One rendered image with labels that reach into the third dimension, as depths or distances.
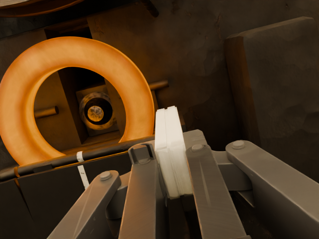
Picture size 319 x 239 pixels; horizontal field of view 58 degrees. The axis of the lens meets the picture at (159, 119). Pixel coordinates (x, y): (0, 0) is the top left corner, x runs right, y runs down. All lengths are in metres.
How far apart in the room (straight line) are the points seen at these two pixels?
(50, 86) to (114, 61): 0.13
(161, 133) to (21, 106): 0.24
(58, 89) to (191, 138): 0.29
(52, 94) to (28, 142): 0.09
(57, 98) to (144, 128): 0.15
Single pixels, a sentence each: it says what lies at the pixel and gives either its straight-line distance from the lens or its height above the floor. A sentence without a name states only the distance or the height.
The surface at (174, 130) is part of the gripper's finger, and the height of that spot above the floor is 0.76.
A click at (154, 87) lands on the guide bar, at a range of 0.39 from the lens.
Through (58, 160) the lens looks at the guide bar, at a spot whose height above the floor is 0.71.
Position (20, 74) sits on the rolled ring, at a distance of 0.36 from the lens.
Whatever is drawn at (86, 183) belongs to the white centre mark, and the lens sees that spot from 0.34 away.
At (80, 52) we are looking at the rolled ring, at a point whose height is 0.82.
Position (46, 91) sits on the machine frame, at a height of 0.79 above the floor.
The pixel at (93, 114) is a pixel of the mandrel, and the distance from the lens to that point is 0.43.
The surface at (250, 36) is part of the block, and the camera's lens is 0.31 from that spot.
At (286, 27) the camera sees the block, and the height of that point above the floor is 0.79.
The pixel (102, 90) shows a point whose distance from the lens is 0.45.
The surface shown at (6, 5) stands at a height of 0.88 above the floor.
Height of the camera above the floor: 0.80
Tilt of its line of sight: 13 degrees down
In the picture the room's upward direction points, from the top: 14 degrees counter-clockwise
